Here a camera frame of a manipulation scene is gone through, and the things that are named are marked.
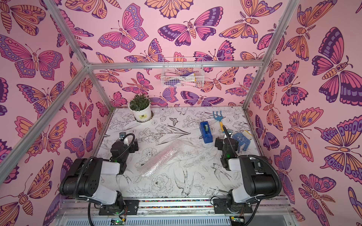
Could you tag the white potted succulent plant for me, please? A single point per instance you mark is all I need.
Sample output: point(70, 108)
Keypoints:
point(141, 107)

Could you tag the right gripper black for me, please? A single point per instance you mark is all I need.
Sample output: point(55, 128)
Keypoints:
point(226, 142)

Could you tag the blue yellow garden rake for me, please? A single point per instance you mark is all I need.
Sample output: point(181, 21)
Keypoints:
point(217, 115)

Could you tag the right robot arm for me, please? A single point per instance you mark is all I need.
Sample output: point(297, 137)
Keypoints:
point(260, 179)

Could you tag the white wire wall basket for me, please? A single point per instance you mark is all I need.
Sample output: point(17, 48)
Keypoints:
point(183, 72)

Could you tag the blue tape dispenser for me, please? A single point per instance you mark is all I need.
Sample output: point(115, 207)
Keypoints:
point(206, 132)

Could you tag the clear bubble wrap sheet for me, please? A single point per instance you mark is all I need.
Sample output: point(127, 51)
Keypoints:
point(157, 162)

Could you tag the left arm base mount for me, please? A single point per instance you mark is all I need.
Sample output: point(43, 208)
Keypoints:
point(127, 207)

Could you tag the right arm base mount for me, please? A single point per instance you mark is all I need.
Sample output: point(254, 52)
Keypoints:
point(230, 206)

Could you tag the aluminium front rail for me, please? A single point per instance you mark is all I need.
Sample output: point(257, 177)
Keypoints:
point(194, 211)

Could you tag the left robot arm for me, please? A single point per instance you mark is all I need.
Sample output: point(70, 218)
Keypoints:
point(82, 182)

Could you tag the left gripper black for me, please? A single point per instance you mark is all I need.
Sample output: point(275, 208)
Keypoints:
point(131, 147)

